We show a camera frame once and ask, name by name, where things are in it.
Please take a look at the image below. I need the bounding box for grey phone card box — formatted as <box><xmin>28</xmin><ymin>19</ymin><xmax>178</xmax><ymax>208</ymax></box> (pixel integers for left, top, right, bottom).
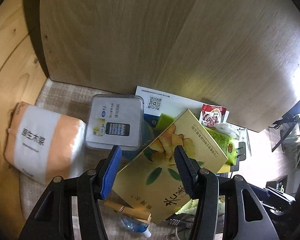
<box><xmin>85</xmin><ymin>95</ymin><xmax>144</xmax><ymax>151</ymax></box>

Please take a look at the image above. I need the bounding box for wooden panel board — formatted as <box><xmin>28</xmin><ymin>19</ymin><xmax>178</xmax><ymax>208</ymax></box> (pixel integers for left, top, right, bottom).
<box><xmin>40</xmin><ymin>0</ymin><xmax>300</xmax><ymax>132</ymax></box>

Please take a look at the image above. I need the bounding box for green snack packet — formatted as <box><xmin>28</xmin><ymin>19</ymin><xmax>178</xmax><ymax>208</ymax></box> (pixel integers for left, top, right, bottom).
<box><xmin>155</xmin><ymin>114</ymin><xmax>238</xmax><ymax>165</ymax></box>

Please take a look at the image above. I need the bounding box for black storage box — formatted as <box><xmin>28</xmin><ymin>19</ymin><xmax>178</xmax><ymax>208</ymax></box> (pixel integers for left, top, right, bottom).
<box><xmin>266</xmin><ymin>175</ymin><xmax>288</xmax><ymax>192</ymax></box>

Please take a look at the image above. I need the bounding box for white QR code paper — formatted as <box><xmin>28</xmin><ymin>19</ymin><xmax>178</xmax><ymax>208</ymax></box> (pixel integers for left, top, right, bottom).
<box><xmin>135</xmin><ymin>86</ymin><xmax>203</xmax><ymax>127</ymax></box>

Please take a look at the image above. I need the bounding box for orange white tissue pack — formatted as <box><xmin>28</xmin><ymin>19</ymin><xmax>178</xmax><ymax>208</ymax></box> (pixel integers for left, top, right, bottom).
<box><xmin>5</xmin><ymin>101</ymin><xmax>86</xmax><ymax>185</ymax></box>

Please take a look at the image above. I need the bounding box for small white dropper bottle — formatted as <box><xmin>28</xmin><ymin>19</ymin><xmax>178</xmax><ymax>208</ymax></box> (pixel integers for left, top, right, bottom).
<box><xmin>120</xmin><ymin>216</ymin><xmax>152</xmax><ymax>238</ymax></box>

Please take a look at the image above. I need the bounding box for yellow label packet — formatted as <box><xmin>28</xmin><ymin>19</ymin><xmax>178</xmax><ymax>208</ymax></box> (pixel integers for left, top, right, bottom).
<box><xmin>217</xmin><ymin>163</ymin><xmax>231</xmax><ymax>174</ymax></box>

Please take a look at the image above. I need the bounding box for yellow flower tea box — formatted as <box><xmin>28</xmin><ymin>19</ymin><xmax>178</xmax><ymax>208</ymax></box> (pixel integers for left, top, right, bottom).
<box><xmin>113</xmin><ymin>109</ymin><xmax>228</xmax><ymax>224</ymax></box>

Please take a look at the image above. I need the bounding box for wooden clothespin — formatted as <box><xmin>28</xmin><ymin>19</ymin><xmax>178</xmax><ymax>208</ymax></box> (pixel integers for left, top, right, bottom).
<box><xmin>104</xmin><ymin>200</ymin><xmax>152</xmax><ymax>224</ymax></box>

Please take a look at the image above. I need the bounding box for pine wood board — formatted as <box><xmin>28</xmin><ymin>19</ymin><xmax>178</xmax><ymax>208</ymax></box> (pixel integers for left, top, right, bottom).
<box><xmin>0</xmin><ymin>0</ymin><xmax>46</xmax><ymax>238</ymax></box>

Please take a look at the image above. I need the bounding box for red coffee creamer sachet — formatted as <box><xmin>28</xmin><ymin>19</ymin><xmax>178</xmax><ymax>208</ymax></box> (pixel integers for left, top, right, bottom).
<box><xmin>199</xmin><ymin>103</ymin><xmax>227</xmax><ymax>127</ymax></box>

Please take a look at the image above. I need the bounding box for blue round lid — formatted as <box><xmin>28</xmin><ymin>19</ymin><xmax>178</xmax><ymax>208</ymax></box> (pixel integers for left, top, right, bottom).
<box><xmin>122</xmin><ymin>120</ymin><xmax>155</xmax><ymax>161</ymax></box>

